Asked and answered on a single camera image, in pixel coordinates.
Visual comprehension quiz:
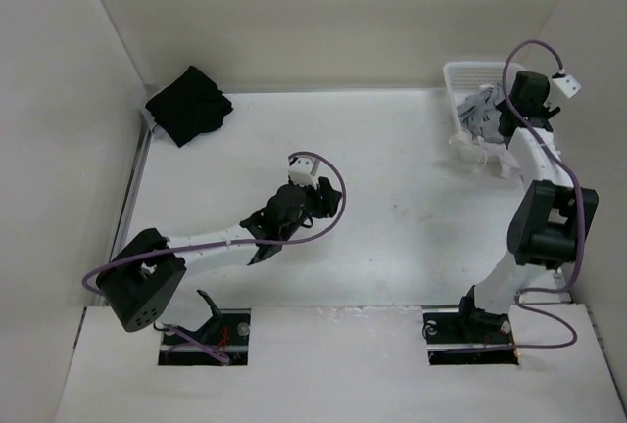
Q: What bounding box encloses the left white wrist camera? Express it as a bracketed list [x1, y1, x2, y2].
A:
[287, 156, 319, 187]

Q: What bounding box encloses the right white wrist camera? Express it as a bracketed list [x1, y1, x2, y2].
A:
[550, 70, 582, 101]

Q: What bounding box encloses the folded black tank top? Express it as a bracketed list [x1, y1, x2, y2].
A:
[145, 66, 233, 148]

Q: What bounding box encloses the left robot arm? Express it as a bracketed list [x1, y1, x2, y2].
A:
[96, 177, 344, 344]

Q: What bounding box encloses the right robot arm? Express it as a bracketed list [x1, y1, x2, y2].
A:
[454, 70, 599, 349]

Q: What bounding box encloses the white tank top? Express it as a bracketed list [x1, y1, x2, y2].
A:
[449, 131, 522, 179]

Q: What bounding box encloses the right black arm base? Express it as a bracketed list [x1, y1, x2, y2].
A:
[422, 295, 518, 366]

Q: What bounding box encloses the white plastic basket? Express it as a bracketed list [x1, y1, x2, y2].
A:
[442, 60, 558, 156]

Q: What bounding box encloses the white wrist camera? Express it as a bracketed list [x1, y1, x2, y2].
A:
[550, 70, 582, 101]
[287, 156, 319, 187]

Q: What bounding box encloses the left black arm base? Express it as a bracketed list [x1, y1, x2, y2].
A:
[153, 290, 252, 367]

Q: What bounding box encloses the grey tank top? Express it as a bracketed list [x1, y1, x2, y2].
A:
[457, 83, 505, 143]

